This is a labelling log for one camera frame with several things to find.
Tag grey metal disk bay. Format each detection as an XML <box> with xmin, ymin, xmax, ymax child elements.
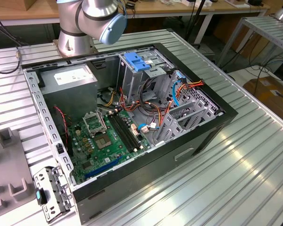
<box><xmin>153</xmin><ymin>70</ymin><xmax>225</xmax><ymax>145</ymax></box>

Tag black RAM slot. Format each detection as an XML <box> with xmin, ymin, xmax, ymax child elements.
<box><xmin>115</xmin><ymin>113</ymin><xmax>139</xmax><ymax>150</ymax></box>
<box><xmin>111</xmin><ymin>114</ymin><xmax>135</xmax><ymax>152</ymax></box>
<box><xmin>109</xmin><ymin>114</ymin><xmax>133</xmax><ymax>153</ymax></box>
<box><xmin>117</xmin><ymin>113</ymin><xmax>142</xmax><ymax>149</ymax></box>

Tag grey optical drive cage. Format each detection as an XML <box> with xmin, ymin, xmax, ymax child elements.
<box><xmin>117</xmin><ymin>50</ymin><xmax>175</xmax><ymax>104</ymax></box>

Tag green motherboard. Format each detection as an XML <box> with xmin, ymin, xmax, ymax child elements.
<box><xmin>67</xmin><ymin>109</ymin><xmax>154</xmax><ymax>186</ymax></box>

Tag CPU socket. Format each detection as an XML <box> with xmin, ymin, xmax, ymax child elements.
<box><xmin>94</xmin><ymin>133</ymin><xmax>114</xmax><ymax>150</ymax></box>

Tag blue plastic drive latch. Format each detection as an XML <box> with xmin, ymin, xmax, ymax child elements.
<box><xmin>124</xmin><ymin>52</ymin><xmax>151</xmax><ymax>73</ymax></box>

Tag metal socket cover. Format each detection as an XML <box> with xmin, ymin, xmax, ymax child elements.
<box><xmin>82</xmin><ymin>112</ymin><xmax>108</xmax><ymax>137</ymax></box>

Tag black open PC case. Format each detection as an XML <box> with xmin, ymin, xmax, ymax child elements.
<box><xmin>21</xmin><ymin>42</ymin><xmax>239</xmax><ymax>226</ymax></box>

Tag blue expansion slot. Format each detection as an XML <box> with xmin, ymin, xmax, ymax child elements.
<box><xmin>84</xmin><ymin>156</ymin><xmax>123</xmax><ymax>179</ymax></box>

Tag grey power supply unit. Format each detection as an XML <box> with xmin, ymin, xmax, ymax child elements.
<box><xmin>39</xmin><ymin>63</ymin><xmax>99</xmax><ymax>123</ymax></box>

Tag black tripod stand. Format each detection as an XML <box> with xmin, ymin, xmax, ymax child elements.
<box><xmin>185</xmin><ymin>0</ymin><xmax>206</xmax><ymax>45</ymax></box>

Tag large brown cardboard box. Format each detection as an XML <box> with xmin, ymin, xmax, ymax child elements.
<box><xmin>242</xmin><ymin>76</ymin><xmax>283</xmax><ymax>121</ymax></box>

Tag brown boxes under side table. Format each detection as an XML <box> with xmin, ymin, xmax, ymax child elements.
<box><xmin>231</xmin><ymin>23</ymin><xmax>272</xmax><ymax>60</ymax></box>

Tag black latch with teal tab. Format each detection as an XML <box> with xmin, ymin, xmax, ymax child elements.
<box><xmin>34</xmin><ymin>187</ymin><xmax>48</xmax><ymax>205</ymax></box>

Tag grey parts rack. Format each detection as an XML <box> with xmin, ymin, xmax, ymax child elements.
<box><xmin>0</xmin><ymin>129</ymin><xmax>36</xmax><ymax>226</ymax></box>

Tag metal slat side table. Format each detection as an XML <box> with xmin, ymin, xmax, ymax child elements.
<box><xmin>216</xmin><ymin>15</ymin><xmax>283</xmax><ymax>69</ymax></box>

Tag wooden desk with white legs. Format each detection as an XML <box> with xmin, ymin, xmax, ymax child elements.
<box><xmin>0</xmin><ymin>0</ymin><xmax>271</xmax><ymax>45</ymax></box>

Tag yellow black power wire bundle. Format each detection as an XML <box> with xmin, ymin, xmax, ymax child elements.
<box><xmin>104</xmin><ymin>91</ymin><xmax>117</xmax><ymax>107</ymax></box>

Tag blue data wire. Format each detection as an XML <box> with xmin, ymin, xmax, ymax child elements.
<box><xmin>137</xmin><ymin>70</ymin><xmax>187</xmax><ymax>134</ymax></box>

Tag orange red power wire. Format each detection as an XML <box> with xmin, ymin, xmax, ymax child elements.
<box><xmin>103</xmin><ymin>79</ymin><xmax>205</xmax><ymax>129</ymax></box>

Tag red black fan wire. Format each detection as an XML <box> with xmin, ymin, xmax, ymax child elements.
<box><xmin>52</xmin><ymin>105</ymin><xmax>69</xmax><ymax>151</ymax></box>

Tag metal card retention bracket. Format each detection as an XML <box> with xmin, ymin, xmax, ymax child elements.
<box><xmin>33</xmin><ymin>166</ymin><xmax>74</xmax><ymax>223</ymax></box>

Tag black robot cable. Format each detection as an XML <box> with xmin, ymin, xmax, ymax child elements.
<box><xmin>0</xmin><ymin>8</ymin><xmax>30</xmax><ymax>74</ymax></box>

